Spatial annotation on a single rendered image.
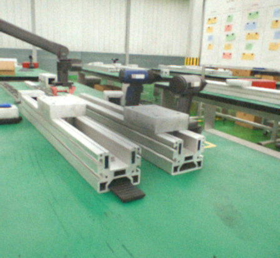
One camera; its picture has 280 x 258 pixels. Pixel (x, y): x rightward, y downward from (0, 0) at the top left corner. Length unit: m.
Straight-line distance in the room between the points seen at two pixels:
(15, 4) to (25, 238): 12.10
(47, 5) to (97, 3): 2.18
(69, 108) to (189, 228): 0.51
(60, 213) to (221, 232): 0.27
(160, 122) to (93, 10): 12.51
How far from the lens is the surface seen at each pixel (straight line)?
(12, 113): 1.13
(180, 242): 0.45
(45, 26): 12.48
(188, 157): 0.70
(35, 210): 0.53
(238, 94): 2.26
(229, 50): 4.12
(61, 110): 0.83
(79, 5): 12.92
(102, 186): 0.59
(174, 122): 0.71
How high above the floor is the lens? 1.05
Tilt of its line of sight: 14 degrees down
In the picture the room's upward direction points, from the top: 3 degrees clockwise
